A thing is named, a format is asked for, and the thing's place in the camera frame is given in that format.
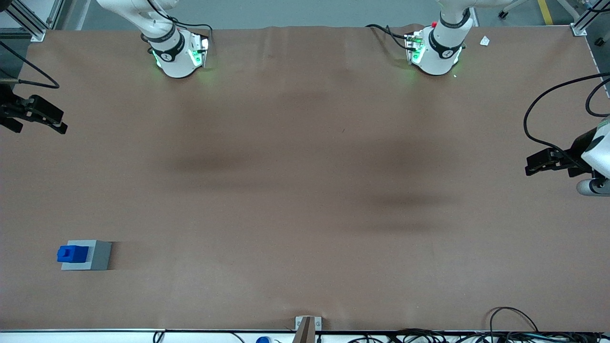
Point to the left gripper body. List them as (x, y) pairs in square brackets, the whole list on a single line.
[(575, 151)]

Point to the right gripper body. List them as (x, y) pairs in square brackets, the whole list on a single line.
[(9, 109)]

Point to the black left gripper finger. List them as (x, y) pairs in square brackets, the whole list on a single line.
[(548, 168), (545, 156)]

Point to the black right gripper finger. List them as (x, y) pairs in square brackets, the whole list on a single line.
[(45, 109), (56, 126)]

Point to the blue plastic insert part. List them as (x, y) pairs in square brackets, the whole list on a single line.
[(71, 255)]

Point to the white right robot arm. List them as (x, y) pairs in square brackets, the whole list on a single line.
[(176, 62)]

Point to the gray square base block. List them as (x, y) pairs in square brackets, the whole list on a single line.
[(100, 255)]

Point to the small white paper scrap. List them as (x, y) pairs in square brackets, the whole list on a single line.
[(484, 41)]

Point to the white wheeled stand leg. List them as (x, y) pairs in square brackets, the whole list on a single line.
[(512, 7)]

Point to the brown table mat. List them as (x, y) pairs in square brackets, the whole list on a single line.
[(305, 190)]

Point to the blue round cap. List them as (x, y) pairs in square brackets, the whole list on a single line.
[(263, 340)]

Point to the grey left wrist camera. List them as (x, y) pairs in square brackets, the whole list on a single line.
[(595, 188)]

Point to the aluminium frame post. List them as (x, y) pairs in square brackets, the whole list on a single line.
[(584, 24), (28, 21)]

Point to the grey metal bracket plate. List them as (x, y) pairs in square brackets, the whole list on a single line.
[(318, 324)]

